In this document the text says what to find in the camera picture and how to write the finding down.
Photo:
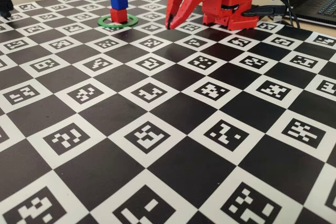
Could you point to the blue cube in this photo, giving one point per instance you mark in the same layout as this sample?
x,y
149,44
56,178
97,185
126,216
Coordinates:
x,y
119,1

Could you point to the red cube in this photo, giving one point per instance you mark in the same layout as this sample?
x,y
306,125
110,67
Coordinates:
x,y
118,15

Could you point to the black white marker checkerboard mat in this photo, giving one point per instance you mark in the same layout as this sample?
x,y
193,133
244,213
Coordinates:
x,y
168,155

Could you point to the black clamp stand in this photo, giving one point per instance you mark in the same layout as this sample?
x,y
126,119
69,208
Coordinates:
x,y
5,1

